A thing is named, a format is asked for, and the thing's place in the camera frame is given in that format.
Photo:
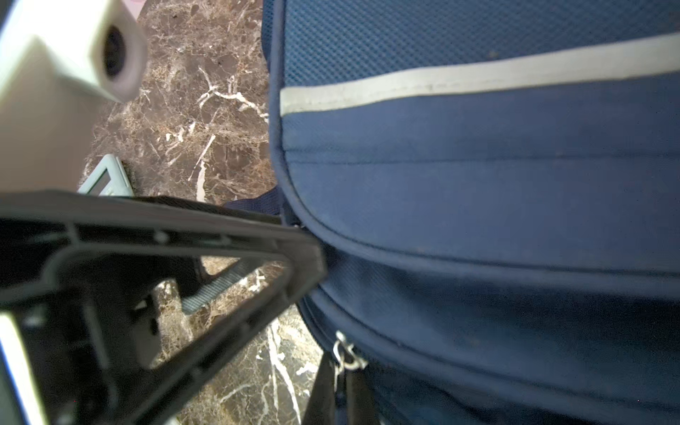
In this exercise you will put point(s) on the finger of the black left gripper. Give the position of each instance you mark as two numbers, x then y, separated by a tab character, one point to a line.
79	326

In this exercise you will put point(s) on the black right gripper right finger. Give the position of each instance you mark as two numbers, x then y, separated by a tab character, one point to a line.
360	400

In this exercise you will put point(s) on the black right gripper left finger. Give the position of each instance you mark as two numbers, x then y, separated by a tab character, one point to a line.
321	406

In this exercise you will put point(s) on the grey calculator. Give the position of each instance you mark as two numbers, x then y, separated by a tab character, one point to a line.
108	179

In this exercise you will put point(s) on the navy blue student backpack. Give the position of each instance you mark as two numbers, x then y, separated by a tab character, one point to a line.
496	188

